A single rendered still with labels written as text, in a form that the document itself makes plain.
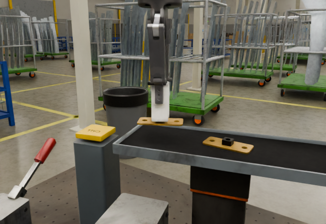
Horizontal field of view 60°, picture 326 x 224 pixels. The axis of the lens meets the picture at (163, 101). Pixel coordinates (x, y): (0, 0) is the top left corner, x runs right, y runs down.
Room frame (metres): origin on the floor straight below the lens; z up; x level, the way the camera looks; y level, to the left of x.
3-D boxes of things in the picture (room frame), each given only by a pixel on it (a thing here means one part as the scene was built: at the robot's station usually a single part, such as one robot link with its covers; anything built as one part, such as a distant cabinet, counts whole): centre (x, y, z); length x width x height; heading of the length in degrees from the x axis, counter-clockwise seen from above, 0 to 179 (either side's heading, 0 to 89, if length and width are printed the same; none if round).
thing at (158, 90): (0.47, 0.01, 1.26); 0.03 x 0.01 x 0.05; 174
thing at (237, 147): (0.47, -0.11, 1.17); 0.08 x 0.04 x 0.01; 57
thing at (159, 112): (0.49, 0.01, 1.23); 0.03 x 0.01 x 0.07; 84
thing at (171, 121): (0.50, 0.00, 1.20); 0.08 x 0.04 x 0.01; 84
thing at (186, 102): (4.70, 0.03, 0.89); 1.90 x 1.00 x 1.77; 63
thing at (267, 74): (7.75, -1.96, 0.89); 1.90 x 1.00 x 1.77; 60
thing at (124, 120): (3.03, 0.41, 0.36); 0.50 x 0.50 x 0.73
